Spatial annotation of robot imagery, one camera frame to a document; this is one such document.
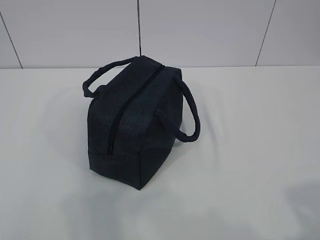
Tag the dark navy lunch bag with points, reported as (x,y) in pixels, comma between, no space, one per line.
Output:
(139,108)

